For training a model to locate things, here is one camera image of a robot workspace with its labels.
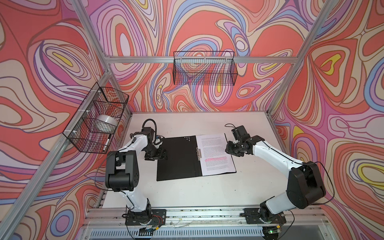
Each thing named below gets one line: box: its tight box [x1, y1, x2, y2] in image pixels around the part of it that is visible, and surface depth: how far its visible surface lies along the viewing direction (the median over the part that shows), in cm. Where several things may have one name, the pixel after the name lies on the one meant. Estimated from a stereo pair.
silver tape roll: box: [94, 114, 119, 133], surface depth 74 cm
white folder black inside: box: [156, 133, 237, 182], surface depth 94 cm
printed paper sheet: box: [196, 133, 236, 177], surface depth 95 cm
